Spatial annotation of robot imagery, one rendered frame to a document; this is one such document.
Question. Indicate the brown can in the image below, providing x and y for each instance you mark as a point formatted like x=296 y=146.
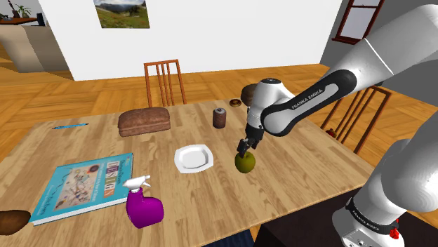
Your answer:
x=219 y=118

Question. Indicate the brown potato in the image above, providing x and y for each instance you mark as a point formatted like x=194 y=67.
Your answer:
x=13 y=221

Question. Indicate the brown doughnut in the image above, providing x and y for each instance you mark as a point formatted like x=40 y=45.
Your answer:
x=235 y=102

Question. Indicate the small red object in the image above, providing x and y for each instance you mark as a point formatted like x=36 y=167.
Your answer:
x=330 y=133

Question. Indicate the purple spray bottle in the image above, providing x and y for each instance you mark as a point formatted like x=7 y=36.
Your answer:
x=143 y=208

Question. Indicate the green apple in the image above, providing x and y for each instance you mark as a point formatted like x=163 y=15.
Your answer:
x=245 y=164

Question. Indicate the landscape wall picture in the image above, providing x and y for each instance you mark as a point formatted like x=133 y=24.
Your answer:
x=121 y=13

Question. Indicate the blue pen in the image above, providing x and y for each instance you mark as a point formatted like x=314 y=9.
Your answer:
x=70 y=126

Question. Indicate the wooden slat-back chair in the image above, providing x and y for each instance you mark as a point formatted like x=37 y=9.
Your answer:
x=165 y=83
x=368 y=114

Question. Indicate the teal book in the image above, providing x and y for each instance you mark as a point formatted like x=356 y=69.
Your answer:
x=82 y=188

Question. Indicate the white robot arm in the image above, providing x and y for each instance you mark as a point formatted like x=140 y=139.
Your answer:
x=386 y=51

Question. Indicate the red-framed window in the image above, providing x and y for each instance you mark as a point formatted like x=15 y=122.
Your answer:
x=357 y=20

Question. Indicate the dark robot stand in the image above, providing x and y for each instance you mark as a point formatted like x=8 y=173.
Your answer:
x=301 y=225

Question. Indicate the brown bread loaf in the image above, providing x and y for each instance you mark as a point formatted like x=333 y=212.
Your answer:
x=144 y=121

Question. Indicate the white square plate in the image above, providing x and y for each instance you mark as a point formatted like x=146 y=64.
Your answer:
x=193 y=158

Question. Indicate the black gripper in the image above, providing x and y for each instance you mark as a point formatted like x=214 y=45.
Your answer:
x=254 y=132

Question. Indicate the dark brown round loaf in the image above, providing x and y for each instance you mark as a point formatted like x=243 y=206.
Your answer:
x=247 y=95

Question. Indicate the wooden table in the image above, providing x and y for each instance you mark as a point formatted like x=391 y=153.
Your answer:
x=273 y=195

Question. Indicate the wooden shelf with plants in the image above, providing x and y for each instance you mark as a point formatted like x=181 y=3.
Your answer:
x=20 y=17

